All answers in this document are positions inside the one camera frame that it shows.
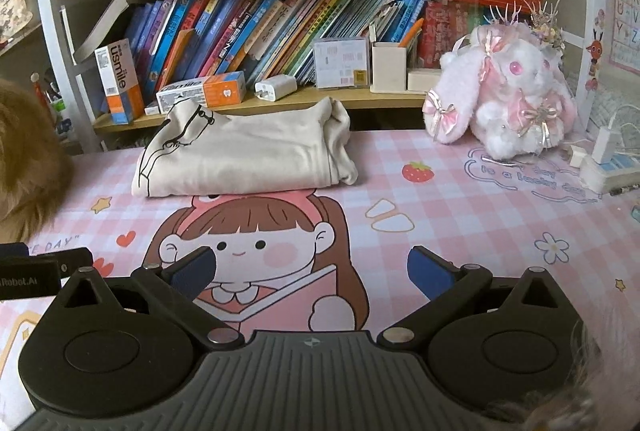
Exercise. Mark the pink checked cartoon desk mat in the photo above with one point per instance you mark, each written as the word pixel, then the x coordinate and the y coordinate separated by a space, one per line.
pixel 450 221

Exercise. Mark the deer wall sticker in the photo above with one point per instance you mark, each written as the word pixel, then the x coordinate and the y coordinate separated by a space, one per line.
pixel 594 51

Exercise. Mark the pink plush bunny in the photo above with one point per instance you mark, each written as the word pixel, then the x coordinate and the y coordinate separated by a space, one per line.
pixel 505 86

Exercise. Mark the orange and white cat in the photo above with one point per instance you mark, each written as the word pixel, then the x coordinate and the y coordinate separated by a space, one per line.
pixel 30 171

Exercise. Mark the thick white-paged book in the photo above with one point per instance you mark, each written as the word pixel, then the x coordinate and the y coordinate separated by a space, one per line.
pixel 107 18

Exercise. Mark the silver floral tiara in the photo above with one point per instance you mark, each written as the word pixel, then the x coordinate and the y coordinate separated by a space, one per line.
pixel 545 31

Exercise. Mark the orange pen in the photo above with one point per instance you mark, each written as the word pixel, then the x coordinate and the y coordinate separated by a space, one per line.
pixel 411 33

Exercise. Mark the cream printed t-shirt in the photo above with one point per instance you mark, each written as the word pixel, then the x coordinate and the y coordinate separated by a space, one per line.
pixel 240 156

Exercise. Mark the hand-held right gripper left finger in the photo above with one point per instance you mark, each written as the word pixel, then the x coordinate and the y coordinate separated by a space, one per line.
pixel 195 268

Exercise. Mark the white power adapter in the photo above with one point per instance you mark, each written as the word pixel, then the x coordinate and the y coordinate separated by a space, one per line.
pixel 606 145

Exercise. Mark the small cream box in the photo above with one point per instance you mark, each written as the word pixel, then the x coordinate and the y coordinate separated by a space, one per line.
pixel 422 80

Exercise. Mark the wooden bookshelf white frame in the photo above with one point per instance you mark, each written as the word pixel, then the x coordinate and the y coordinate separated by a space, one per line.
pixel 380 101

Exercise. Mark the white power strip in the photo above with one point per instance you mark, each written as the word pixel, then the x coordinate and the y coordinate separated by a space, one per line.
pixel 605 176

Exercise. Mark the row of colourful books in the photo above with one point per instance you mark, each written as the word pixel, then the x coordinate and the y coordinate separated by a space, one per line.
pixel 260 26

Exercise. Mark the small white plug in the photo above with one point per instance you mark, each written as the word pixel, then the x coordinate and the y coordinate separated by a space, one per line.
pixel 580 156

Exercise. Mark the cream pen holder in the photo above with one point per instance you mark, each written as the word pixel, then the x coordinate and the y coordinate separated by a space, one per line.
pixel 387 68

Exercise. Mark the white charger plug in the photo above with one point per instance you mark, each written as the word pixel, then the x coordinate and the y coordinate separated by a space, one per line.
pixel 275 87

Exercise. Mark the red patterned book set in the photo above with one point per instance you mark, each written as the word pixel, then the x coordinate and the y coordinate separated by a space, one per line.
pixel 445 31

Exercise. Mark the white square box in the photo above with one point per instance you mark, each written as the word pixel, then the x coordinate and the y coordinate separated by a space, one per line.
pixel 340 61

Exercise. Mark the tall white orange box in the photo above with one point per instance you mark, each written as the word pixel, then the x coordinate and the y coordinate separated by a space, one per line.
pixel 120 81

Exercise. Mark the flat white orange box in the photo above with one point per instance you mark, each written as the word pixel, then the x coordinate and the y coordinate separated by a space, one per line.
pixel 210 91

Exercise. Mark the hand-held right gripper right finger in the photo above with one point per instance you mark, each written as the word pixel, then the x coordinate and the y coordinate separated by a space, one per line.
pixel 430 271

